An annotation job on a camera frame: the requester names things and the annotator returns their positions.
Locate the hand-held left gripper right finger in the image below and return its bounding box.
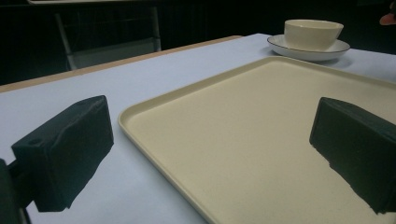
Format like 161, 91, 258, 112
308, 96, 396, 215

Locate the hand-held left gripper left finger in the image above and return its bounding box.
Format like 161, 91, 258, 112
10, 94, 115, 213

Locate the beige plastic tray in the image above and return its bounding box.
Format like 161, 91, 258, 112
118, 55, 396, 224

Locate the white dark-rimmed plate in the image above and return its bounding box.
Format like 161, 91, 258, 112
266, 34, 351, 63

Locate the cream ceramic bowl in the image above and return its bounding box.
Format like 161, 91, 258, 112
283, 19, 345, 52

